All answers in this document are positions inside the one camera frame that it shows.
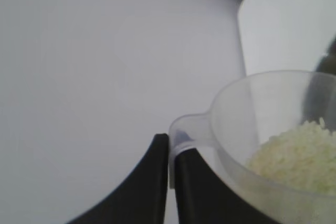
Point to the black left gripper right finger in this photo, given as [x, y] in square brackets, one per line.
[199, 197]

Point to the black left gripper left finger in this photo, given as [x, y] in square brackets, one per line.
[141, 192]

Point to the translucent plastic measuring cup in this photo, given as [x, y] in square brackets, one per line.
[231, 119]

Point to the white uncooked rice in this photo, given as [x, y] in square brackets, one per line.
[296, 155]

